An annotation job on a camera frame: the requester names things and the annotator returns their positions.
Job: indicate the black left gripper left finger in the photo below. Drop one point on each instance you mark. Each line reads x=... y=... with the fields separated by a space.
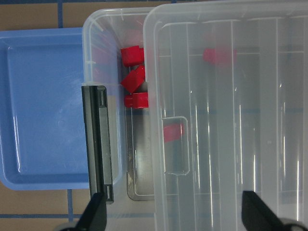
x=94 y=218

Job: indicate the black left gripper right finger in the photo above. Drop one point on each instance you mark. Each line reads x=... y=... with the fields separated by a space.
x=257 y=216

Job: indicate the clear plastic box lid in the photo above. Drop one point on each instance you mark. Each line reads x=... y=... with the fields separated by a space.
x=246 y=124

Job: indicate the red block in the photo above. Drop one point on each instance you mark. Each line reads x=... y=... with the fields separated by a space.
x=173 y=132
x=219 y=56
x=132 y=56
x=136 y=100
x=134 y=79

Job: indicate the blue plastic tray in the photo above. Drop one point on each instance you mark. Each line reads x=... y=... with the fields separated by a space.
x=42 y=132

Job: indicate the clear plastic storage box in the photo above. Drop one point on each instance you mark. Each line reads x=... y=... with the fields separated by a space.
x=134 y=165

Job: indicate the black box latch handle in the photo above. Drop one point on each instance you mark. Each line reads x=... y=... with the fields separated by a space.
x=96 y=119

